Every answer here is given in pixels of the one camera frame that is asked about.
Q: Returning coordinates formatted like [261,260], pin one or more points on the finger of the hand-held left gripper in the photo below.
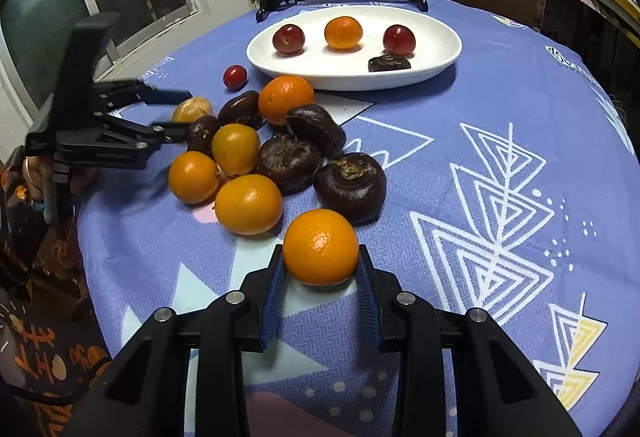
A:
[165,132]
[150,93]

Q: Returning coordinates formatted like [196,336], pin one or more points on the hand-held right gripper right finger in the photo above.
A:
[369,307]

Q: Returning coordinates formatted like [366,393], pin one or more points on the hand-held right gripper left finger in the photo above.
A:
[274,302]

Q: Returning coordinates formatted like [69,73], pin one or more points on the dark brown water chestnut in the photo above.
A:
[290,162]
[351,187]
[242,109]
[316,127]
[201,135]

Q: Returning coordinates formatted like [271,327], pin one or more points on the tan longan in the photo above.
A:
[194,108]

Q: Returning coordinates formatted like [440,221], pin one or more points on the small yellow-orange mandarin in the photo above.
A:
[236,149]

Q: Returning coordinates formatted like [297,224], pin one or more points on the red cherry tomato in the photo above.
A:
[235,76]

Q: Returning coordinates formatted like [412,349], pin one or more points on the large deep orange mandarin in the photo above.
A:
[286,99]

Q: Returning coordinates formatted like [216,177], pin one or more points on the white oval plate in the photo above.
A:
[435,52]

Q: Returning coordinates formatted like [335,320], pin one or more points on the red tomato on plate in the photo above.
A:
[288,38]

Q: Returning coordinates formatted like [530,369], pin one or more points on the blue patterned tablecloth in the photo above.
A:
[450,117]

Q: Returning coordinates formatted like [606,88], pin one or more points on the cut dark water chestnut piece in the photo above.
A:
[389,63]

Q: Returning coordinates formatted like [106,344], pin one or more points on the dark orange-patterned garment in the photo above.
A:
[30,352]

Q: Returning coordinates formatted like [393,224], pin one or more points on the dark red plum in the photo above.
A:
[399,39]

